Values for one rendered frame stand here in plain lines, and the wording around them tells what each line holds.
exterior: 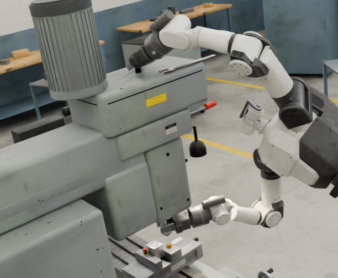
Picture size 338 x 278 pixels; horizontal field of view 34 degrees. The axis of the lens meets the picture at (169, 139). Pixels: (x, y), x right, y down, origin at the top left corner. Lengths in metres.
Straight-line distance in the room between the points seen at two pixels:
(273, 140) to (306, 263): 2.19
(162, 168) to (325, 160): 0.59
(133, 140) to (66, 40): 0.42
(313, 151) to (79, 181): 0.83
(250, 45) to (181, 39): 0.22
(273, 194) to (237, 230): 2.16
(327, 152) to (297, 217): 2.65
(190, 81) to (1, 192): 0.78
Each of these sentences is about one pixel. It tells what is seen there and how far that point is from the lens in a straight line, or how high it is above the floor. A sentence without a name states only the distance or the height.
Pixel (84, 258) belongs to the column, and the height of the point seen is 1.43.
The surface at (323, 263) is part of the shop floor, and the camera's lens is 4.13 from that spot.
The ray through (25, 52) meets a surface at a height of 0.95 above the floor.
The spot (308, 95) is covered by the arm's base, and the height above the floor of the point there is 1.74.
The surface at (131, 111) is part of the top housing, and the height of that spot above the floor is 1.80.
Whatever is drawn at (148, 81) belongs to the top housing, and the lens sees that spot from 1.92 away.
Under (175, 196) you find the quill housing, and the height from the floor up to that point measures 1.40.
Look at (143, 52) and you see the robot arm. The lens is 1.95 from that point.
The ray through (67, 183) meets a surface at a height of 1.64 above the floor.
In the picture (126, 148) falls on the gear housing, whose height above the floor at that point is 1.68.
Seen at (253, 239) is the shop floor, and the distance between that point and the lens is 4.43.
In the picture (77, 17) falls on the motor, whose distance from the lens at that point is 1.79.
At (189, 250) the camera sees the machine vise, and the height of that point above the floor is 1.02.
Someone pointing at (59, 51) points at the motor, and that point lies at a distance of 1.81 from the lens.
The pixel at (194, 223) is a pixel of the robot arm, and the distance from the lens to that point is 2.28.
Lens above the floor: 2.38
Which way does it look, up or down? 21 degrees down
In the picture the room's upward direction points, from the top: 9 degrees counter-clockwise
